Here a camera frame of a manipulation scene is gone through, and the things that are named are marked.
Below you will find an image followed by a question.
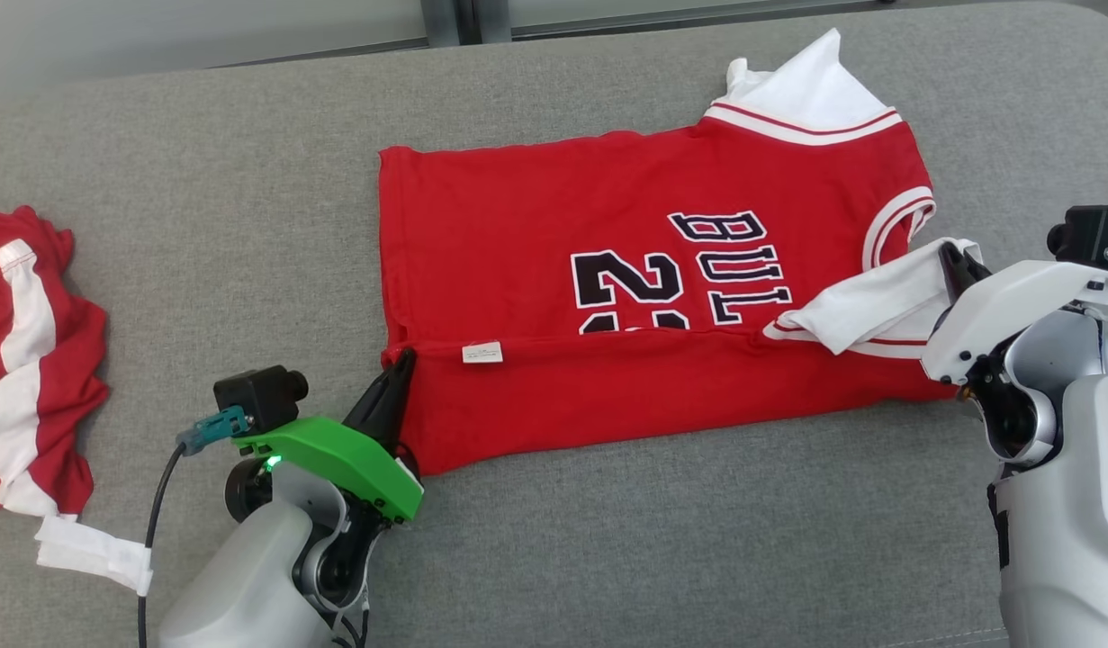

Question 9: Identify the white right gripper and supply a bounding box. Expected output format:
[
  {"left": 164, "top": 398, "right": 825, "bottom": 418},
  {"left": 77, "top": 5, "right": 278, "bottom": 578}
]
[{"left": 921, "top": 238, "right": 1108, "bottom": 384}]

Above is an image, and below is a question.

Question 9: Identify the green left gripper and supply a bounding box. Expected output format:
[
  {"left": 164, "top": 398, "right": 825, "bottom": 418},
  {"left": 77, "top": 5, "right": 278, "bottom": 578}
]
[{"left": 232, "top": 349, "right": 425, "bottom": 543}]

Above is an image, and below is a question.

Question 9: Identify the red white basketball jersey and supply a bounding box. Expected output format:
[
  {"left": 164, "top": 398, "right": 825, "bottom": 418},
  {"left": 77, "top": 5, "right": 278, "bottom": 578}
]
[{"left": 377, "top": 27, "right": 985, "bottom": 477}]

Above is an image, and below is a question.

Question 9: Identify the teal left camera connector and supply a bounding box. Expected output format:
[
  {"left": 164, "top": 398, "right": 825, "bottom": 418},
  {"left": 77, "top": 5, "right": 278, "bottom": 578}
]
[{"left": 176, "top": 407, "right": 251, "bottom": 456}]

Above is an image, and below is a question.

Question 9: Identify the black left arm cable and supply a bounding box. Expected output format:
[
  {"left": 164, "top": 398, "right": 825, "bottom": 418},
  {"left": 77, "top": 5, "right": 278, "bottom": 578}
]
[{"left": 137, "top": 444, "right": 187, "bottom": 648}]

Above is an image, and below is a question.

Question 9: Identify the white cable tag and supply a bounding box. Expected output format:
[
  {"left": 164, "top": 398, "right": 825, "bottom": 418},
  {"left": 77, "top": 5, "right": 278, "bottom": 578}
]
[{"left": 34, "top": 513, "right": 155, "bottom": 597}]

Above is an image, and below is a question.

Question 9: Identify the grey double partition post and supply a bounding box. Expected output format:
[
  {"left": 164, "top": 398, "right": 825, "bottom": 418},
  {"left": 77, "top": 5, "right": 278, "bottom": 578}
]
[{"left": 421, "top": 0, "right": 512, "bottom": 48}]

